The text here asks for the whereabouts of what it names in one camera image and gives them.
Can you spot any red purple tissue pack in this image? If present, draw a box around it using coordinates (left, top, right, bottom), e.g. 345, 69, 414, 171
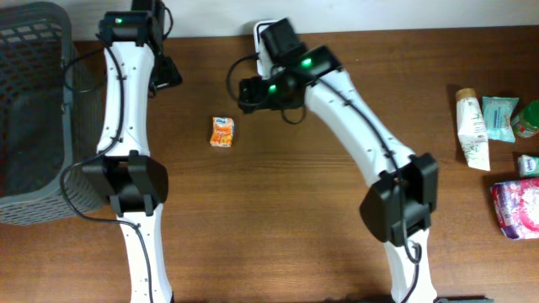
490, 178, 538, 240

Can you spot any teal tissue pack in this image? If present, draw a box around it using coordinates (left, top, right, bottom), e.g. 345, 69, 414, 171
517, 155, 539, 178

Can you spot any orange tissue pack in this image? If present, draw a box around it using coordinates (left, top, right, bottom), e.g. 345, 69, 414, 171
210, 117, 235, 147

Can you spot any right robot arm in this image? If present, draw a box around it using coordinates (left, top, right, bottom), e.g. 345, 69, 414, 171
237, 19, 439, 302

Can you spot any green wet wipes pack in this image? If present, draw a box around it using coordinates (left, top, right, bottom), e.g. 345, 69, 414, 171
482, 96, 519, 143

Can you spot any grey plastic mesh basket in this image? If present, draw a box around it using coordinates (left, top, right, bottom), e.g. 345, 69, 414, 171
1, 2, 104, 226

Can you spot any white tube with cork cap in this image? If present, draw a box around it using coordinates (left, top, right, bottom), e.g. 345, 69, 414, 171
456, 88, 490, 171

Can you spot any green lid jar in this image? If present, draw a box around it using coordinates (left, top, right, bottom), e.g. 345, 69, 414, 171
511, 100, 539, 138

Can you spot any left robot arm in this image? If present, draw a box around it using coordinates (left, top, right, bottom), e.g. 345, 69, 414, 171
83, 1, 182, 303

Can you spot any white barcode scanner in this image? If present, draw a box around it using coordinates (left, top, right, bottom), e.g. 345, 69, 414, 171
253, 19, 275, 79

